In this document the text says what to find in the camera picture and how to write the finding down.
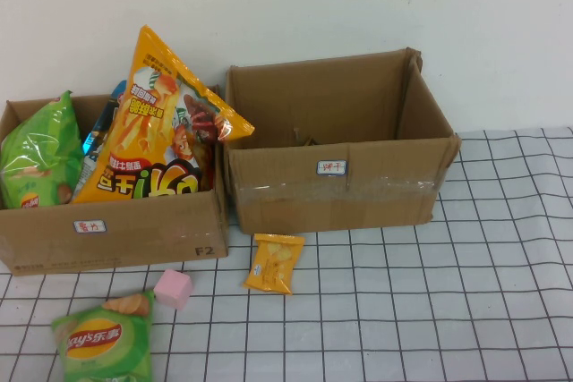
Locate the small orange cracker packet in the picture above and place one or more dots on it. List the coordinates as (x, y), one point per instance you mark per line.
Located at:
(273, 265)

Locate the cardboard box with F2 print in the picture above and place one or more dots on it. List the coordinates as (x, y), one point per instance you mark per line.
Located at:
(134, 239)

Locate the green Lay's cucumber chips bag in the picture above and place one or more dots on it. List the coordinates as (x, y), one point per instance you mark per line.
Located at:
(107, 346)

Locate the large orange snack bag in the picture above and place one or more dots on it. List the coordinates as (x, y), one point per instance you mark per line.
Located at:
(143, 131)

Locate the blue and white snack bag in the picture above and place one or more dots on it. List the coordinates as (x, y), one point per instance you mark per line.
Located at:
(96, 131)

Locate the taped cardboard box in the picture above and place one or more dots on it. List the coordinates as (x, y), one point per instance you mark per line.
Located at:
(313, 207)

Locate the pink foam cube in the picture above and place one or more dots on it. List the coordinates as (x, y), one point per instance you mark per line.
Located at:
(173, 289)

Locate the white black-checked tablecloth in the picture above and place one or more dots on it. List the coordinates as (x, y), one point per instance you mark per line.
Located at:
(403, 310)

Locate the white label with red writing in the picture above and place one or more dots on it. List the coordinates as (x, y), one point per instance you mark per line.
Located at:
(89, 226)

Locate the crumpled green Lay's chips bag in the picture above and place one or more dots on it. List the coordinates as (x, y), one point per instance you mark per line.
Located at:
(36, 154)

